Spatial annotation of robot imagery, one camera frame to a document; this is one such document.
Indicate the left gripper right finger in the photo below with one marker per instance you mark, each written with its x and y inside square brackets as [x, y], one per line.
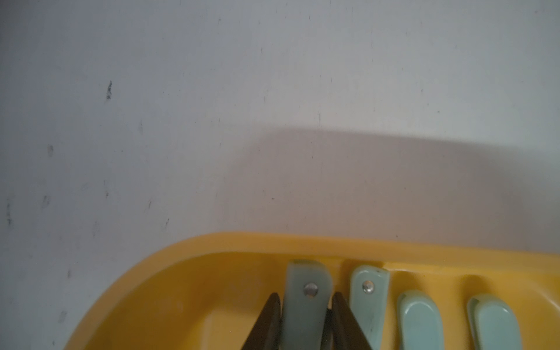
[347, 333]

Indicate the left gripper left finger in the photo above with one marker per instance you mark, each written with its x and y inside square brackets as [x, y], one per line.
[265, 334]

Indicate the mint knife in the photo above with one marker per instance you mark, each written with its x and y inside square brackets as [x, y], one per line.
[493, 324]
[305, 314]
[419, 322]
[368, 297]

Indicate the yellow storage box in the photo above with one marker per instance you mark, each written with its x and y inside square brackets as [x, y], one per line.
[266, 291]

